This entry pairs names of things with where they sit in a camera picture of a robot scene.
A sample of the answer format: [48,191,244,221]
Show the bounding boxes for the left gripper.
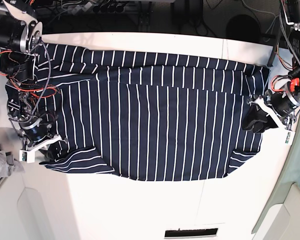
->
[241,84,300,134]

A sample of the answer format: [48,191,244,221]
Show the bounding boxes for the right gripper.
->
[18,117,64,160]

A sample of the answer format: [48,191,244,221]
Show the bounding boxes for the navy white striped t-shirt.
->
[34,43,269,181]

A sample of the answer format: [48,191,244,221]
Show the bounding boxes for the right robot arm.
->
[0,0,68,163]

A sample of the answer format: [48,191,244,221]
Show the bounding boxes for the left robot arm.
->
[241,0,300,134]

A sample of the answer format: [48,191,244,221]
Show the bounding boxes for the grey dark clothes pile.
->
[0,149,24,180]

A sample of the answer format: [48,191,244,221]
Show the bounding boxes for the black power strip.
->
[92,0,129,14]

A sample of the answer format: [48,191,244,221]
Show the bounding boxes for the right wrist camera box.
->
[19,149,36,164]

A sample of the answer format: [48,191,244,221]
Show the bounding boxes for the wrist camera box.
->
[284,129,296,146]
[19,149,36,164]

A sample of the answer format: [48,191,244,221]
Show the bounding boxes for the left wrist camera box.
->
[284,129,296,146]

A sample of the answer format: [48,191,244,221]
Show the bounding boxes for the white cables in background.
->
[241,0,283,41]

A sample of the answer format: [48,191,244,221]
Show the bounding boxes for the table cable slot opening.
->
[164,228,219,239]

